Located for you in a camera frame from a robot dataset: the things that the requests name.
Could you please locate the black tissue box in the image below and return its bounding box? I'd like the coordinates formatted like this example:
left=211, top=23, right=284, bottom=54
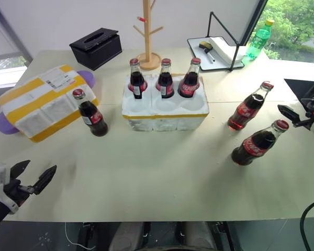
left=69, top=27, right=123, bottom=72

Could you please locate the white floor cable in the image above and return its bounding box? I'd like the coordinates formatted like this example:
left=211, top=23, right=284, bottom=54
left=64, top=221, right=95, bottom=249

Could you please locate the glass cola bottle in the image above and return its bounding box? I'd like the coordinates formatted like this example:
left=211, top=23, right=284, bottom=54
left=155, top=58, right=177, bottom=99
left=231, top=119, right=290, bottom=166
left=177, top=57, right=202, bottom=99
left=72, top=88, right=109, bottom=138
left=227, top=81, right=275, bottom=131
left=127, top=58, right=149, bottom=100

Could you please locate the whiteboard with black stand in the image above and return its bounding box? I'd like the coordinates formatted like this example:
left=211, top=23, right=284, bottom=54
left=186, top=0, right=270, bottom=72

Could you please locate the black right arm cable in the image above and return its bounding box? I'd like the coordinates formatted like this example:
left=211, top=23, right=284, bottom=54
left=299, top=199, right=314, bottom=243

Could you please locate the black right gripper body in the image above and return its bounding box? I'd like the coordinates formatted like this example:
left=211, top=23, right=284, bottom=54
left=305, top=104, right=314, bottom=127

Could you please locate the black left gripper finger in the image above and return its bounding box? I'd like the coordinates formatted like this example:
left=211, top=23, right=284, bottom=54
left=10, top=159, right=31, bottom=181
left=32, top=165, right=58, bottom=196

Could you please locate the white foam bottle tray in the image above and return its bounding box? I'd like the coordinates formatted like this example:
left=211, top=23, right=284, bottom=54
left=121, top=73, right=209, bottom=132

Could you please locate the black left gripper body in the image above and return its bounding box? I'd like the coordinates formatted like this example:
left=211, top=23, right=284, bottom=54
left=3, top=179, right=35, bottom=208

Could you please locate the white folded cloth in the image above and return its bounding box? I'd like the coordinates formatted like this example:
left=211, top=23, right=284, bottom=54
left=208, top=36, right=249, bottom=64

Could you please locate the wooden peg rack tree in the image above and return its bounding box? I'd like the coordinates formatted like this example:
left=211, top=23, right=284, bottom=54
left=132, top=0, right=164, bottom=71

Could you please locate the green plastic soda bottle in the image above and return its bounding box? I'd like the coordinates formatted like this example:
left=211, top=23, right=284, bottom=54
left=241, top=18, right=275, bottom=62

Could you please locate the black white marker pen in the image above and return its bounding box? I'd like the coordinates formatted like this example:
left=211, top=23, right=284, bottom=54
left=204, top=48, right=216, bottom=64

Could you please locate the black table leg frame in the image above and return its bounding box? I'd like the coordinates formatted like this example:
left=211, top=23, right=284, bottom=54
left=211, top=221, right=232, bottom=248
left=77, top=221, right=96, bottom=248

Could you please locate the purple plastic tray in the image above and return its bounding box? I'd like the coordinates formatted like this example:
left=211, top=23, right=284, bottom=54
left=0, top=70, right=96, bottom=135

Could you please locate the whiteboard eraser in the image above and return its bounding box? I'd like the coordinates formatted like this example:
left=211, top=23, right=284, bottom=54
left=198, top=40, right=213, bottom=51

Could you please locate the white yellow taped package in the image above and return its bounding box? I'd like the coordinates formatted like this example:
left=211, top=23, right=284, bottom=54
left=0, top=65, right=100, bottom=143

